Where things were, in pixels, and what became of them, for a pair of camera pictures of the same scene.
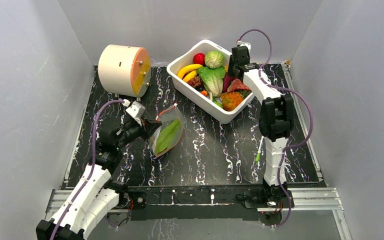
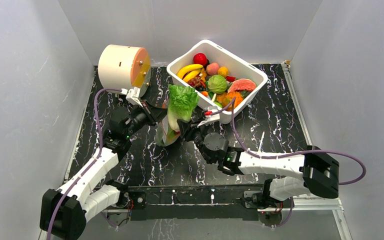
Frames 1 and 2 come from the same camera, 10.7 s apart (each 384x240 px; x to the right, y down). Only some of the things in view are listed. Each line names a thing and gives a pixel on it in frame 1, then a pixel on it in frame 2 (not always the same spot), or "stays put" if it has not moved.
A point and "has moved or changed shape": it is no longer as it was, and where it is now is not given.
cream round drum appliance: x=125 y=70 stays put
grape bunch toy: x=196 y=82 stays put
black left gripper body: x=134 y=131 to x=144 y=116
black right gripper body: x=237 y=67 to x=185 y=126
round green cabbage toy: x=214 y=59 to x=217 y=84
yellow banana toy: x=184 y=70 stays put
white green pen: x=259 y=151 stays put
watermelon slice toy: x=236 y=84 stays put
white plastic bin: x=186 y=57 stays put
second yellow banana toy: x=189 y=75 stays put
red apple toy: x=199 y=58 stays put
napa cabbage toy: x=213 y=78 to x=182 y=102
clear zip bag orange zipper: x=167 y=136 has moved or changed shape
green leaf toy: x=167 y=135 has moved or changed shape
